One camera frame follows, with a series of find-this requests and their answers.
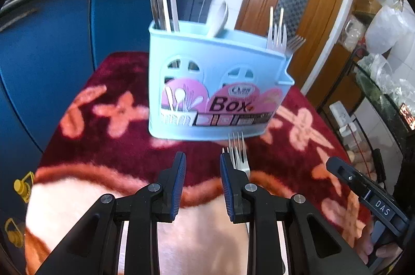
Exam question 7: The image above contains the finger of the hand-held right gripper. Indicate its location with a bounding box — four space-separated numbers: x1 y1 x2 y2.
326 157 375 196

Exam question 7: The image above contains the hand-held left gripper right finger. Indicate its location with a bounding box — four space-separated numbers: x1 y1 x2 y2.
220 152 373 275

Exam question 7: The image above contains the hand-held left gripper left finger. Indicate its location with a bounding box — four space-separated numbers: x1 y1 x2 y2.
34 151 188 275

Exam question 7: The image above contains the metal fork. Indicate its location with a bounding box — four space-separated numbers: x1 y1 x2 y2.
285 35 306 57
222 132 251 180
266 23 288 52

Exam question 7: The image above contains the light blue plastic utensil box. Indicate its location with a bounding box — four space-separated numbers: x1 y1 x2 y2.
148 20 295 141

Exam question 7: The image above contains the person's right hand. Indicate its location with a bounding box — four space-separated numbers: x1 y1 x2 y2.
355 223 404 266

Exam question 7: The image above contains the white power strip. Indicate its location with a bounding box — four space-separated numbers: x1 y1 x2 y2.
329 101 361 146

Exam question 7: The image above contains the red floral blanket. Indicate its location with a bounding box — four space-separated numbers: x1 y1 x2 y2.
24 51 373 275

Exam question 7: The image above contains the black metal rack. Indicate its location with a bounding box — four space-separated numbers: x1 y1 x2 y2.
317 48 415 194

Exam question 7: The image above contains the clear plastic bag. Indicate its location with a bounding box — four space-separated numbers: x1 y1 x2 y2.
340 17 368 52

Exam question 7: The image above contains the white plastic bag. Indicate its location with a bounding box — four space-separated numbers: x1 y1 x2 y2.
365 4 410 54

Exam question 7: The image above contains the yellow bottle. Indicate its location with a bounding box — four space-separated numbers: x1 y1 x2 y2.
13 171 36 204

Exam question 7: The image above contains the white spoon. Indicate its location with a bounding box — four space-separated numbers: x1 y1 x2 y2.
207 1 229 37

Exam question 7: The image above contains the wooden door with frosted glass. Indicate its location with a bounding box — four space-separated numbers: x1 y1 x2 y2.
235 0 355 99

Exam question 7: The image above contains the blue cabinet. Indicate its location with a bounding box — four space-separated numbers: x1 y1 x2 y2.
0 0 218 188

